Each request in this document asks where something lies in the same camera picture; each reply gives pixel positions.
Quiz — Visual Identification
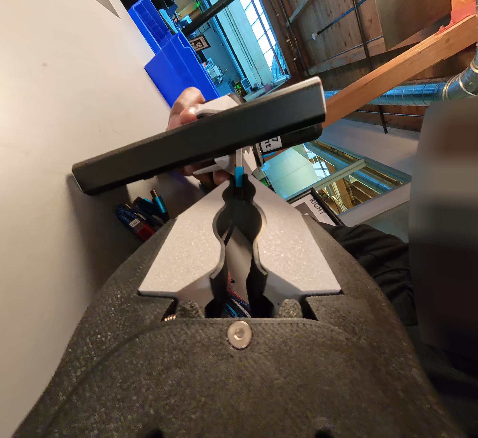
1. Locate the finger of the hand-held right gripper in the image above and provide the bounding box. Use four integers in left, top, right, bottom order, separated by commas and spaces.
192, 151, 237, 176
192, 94, 244, 118

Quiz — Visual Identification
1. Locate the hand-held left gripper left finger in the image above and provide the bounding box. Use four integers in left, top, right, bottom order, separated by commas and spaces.
137, 180, 233, 316

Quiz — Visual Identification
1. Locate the silver ventilation duct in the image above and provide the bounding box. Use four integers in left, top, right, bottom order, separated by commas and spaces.
324, 48, 478, 108

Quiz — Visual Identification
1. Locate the person's right hand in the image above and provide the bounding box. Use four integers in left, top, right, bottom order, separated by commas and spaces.
167, 86, 229, 186

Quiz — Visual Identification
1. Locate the red braided usb cable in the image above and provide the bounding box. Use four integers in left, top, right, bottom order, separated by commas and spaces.
129, 219, 157, 241

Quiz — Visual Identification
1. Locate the wooden post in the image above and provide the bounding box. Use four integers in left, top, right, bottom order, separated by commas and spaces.
323, 16, 478, 127

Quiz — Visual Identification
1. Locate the blue plastic bin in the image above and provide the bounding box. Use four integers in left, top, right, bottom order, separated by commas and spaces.
144, 31, 221, 108
128, 0, 176, 54

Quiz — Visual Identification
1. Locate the blue braided usb cable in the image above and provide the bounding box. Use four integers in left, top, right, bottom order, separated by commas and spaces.
116, 149, 251, 318

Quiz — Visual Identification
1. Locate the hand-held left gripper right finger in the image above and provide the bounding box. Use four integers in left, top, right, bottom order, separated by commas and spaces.
244, 176, 343, 307

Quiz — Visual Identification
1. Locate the framed marker sign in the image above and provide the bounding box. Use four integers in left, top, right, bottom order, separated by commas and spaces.
289, 188, 346, 227

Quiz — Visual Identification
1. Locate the black usb hub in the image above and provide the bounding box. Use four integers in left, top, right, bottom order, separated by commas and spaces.
72, 77, 327, 197

